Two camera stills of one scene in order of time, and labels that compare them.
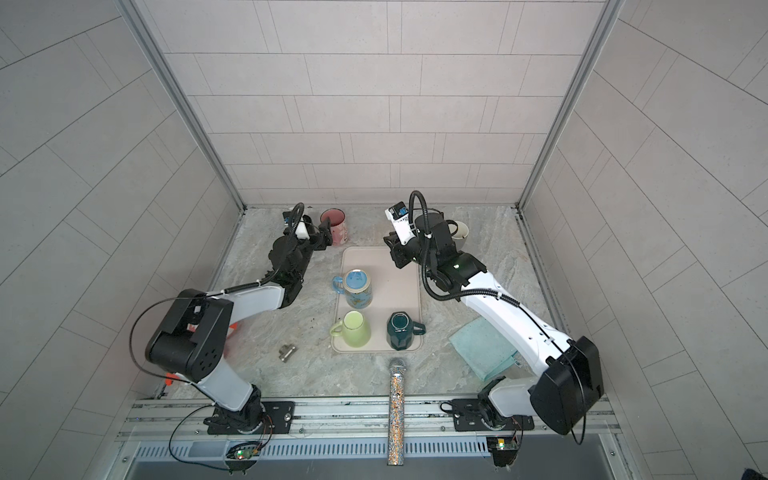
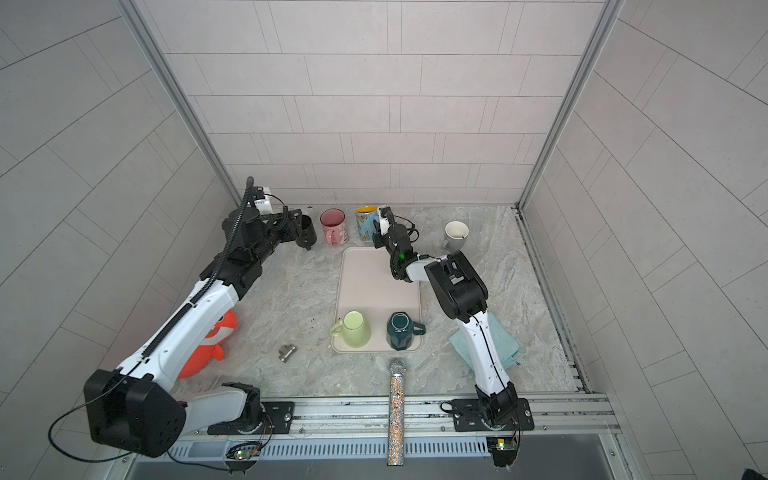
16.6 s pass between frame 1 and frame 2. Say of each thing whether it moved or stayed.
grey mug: stayed
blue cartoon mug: moved
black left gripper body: moved
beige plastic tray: stayed
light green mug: stayed
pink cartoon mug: stayed
